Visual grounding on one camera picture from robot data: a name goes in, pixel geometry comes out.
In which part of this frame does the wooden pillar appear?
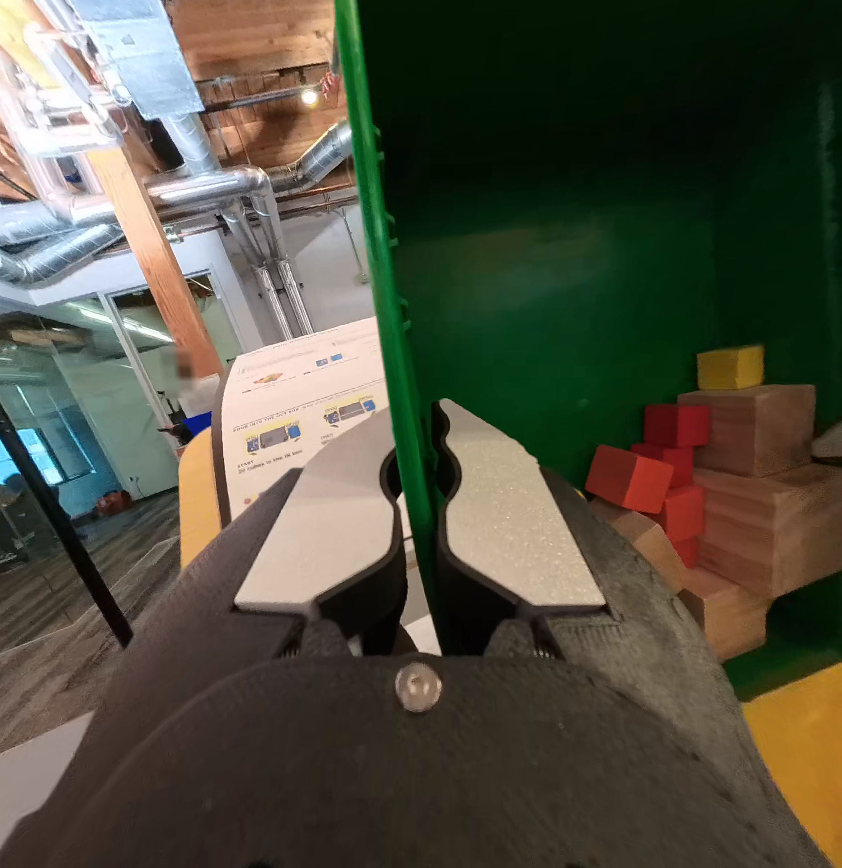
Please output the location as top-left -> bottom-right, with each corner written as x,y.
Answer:
87,146 -> 225,382

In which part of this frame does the wall conduit with junction box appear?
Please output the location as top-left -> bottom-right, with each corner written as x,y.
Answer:
334,207 -> 372,283

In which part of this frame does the pile of wooden cubes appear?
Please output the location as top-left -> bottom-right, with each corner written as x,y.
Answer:
584,344 -> 842,662

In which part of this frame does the wooden display board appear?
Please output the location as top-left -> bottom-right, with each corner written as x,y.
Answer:
179,427 -> 225,572

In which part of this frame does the black pole with round base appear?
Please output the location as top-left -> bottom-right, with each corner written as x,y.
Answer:
0,380 -> 134,648

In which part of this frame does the silver vertical pipe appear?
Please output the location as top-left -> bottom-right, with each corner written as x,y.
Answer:
277,259 -> 316,337
253,263 -> 294,341

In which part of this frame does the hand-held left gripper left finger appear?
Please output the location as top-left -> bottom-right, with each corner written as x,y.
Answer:
234,407 -> 406,656

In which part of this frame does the yellow plastic box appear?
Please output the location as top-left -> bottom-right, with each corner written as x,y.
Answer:
741,663 -> 842,868

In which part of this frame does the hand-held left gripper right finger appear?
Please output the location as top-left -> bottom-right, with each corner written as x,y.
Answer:
431,398 -> 607,656

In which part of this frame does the printed instruction sheet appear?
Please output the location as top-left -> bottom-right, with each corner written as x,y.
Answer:
224,317 -> 396,524

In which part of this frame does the green plastic box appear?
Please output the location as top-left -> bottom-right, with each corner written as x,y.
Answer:
333,0 -> 842,703

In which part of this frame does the silver ventilation duct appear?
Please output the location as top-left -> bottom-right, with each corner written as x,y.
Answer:
0,0 -> 354,286

